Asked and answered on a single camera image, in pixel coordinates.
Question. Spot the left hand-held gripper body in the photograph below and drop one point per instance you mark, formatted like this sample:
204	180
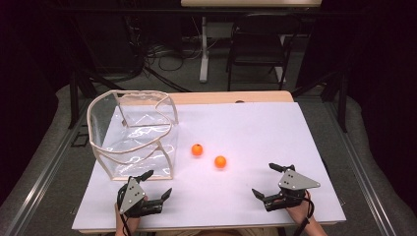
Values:
131	196

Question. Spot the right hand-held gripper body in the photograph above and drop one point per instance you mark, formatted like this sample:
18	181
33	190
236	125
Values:
293	183

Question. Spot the clear plastic storage bag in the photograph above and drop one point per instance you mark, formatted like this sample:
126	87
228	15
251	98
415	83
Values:
131	137

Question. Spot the orange ball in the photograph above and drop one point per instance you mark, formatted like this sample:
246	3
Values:
220	162
197	149

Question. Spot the person's left hand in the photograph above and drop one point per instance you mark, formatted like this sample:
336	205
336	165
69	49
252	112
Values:
131	223

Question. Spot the person's right hand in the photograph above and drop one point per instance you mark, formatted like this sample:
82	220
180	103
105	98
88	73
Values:
300	211

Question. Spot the white table board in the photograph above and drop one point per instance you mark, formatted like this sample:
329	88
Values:
255	137

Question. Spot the wooden table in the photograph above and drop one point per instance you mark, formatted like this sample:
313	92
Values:
226	97

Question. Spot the black chair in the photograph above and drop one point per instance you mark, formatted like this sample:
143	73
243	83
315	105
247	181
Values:
257	49

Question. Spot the white desk leg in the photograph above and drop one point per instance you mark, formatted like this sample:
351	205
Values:
204	59

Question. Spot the aluminium floor rail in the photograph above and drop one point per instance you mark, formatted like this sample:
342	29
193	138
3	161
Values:
42	173
360	173

